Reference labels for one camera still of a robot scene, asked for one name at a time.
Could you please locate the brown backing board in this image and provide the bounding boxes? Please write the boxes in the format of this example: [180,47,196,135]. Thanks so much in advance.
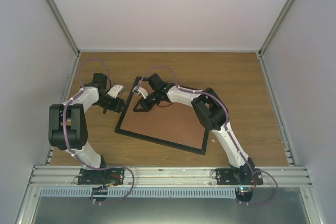
[119,80,207,151]

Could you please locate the black picture frame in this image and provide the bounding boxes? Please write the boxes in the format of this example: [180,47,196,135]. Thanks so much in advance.
[114,76,211,156]

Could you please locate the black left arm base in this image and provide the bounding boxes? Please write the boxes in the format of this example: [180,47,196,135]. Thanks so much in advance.
[73,168,125,187]

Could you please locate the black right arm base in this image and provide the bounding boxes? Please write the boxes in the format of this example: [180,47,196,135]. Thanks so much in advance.
[211,167,264,186]

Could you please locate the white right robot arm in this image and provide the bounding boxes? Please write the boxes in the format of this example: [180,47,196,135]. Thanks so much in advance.
[132,73,254,185]

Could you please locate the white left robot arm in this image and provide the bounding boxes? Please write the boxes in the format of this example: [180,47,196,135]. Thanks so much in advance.
[48,73,125,184]

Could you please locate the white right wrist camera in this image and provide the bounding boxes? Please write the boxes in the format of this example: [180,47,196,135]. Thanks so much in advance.
[132,86,149,99]

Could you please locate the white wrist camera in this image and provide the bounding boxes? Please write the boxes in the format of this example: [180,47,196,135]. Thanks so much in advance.
[132,86,149,99]
[107,84,124,98]

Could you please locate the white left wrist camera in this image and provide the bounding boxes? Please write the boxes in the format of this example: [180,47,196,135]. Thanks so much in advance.
[107,84,124,98]

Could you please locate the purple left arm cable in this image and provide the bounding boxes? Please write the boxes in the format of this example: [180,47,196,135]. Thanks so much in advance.
[62,58,134,205]

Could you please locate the grey slotted cable duct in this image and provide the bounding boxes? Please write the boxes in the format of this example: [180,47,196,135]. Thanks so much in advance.
[40,187,236,199]

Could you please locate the aluminium mounting rail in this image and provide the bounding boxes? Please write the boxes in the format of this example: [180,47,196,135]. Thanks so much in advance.
[28,166,312,188]

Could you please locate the aluminium enclosure frame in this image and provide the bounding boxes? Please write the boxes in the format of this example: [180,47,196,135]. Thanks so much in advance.
[15,0,336,224]

